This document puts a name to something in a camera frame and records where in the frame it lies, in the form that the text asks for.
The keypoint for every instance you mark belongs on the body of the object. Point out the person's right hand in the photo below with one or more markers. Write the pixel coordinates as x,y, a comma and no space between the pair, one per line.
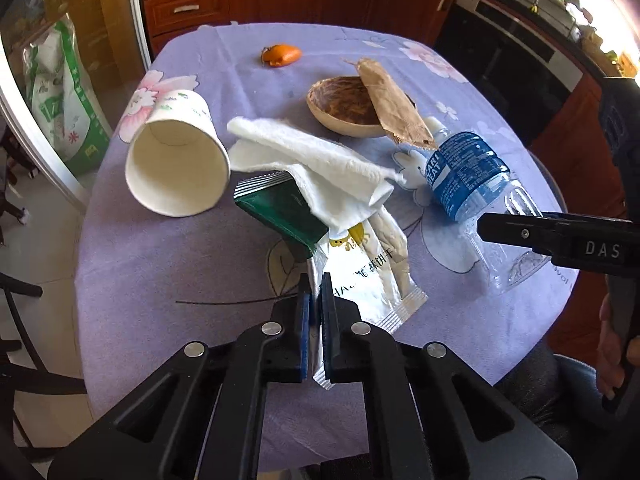
609,355

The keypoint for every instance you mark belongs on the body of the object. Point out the brown paper sleeve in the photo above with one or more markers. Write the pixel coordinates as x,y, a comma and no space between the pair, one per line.
390,105

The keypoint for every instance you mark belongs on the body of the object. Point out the white snack packet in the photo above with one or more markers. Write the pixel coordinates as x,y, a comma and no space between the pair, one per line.
360,280

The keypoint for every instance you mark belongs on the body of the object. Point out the built-in black oven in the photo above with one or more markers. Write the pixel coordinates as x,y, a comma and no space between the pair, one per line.
500,60

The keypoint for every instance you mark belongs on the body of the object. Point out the green foil packet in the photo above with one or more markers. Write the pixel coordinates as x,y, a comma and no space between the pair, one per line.
280,210

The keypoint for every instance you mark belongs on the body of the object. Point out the brown wooden bowl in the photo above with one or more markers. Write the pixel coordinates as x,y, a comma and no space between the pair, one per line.
345,105

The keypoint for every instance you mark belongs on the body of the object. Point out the white paper cup green print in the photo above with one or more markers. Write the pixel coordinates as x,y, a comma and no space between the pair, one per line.
180,125

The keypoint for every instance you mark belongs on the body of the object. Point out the clear plastic bottle blue label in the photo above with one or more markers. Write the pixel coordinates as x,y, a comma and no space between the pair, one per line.
465,170

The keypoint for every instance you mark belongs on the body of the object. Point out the white paper tissue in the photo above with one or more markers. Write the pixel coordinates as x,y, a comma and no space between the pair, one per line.
320,160

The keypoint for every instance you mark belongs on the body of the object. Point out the glass sliding door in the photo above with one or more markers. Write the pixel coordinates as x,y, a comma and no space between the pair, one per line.
100,20

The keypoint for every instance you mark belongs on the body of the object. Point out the purple floral tablecloth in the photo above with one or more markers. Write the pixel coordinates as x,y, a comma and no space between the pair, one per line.
175,270

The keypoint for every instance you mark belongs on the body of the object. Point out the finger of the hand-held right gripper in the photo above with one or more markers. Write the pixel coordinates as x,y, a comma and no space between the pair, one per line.
520,234
620,125

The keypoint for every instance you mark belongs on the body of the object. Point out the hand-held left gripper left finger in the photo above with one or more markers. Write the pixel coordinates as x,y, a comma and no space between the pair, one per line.
303,330

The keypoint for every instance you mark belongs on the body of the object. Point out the orange peel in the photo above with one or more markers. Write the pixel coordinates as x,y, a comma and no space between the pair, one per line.
282,55

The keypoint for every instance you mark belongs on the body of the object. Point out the dark wooden chair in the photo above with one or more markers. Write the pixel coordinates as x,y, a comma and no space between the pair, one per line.
30,377

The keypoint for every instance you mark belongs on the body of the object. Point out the green white plastic bag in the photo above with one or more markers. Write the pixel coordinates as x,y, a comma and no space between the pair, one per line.
60,110

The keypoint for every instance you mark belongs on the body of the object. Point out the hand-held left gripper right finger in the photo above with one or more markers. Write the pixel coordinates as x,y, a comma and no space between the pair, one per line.
327,330

